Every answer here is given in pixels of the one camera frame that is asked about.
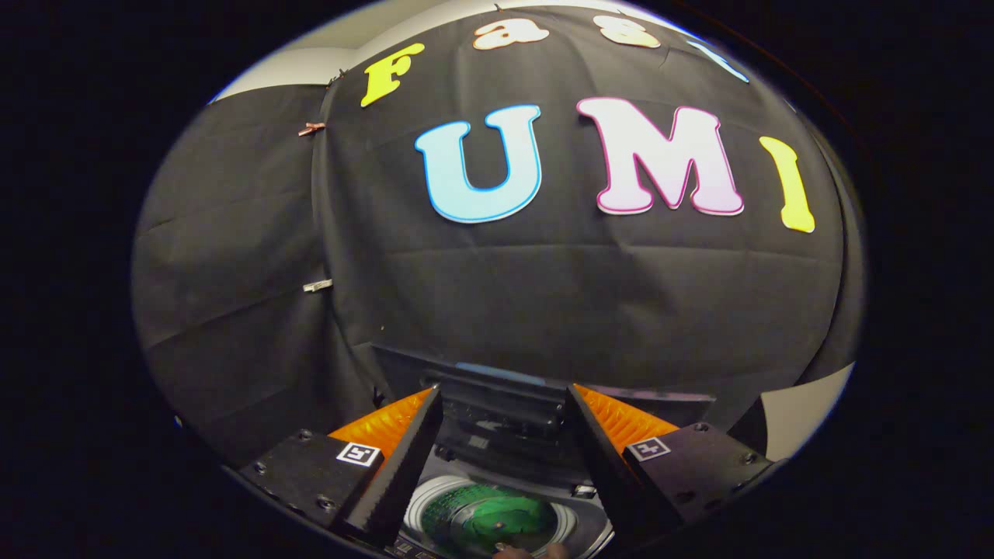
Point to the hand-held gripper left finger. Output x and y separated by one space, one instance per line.
404 466

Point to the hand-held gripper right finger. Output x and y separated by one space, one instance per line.
602 466

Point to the dark top-loading washing machine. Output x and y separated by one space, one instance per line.
586 516

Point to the green polo shirt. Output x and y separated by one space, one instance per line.
497 516

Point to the black backdrop cloth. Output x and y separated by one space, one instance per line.
543 287

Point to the silver cloth clip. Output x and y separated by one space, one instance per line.
317 286

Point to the copper cloth clip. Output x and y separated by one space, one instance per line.
311 128

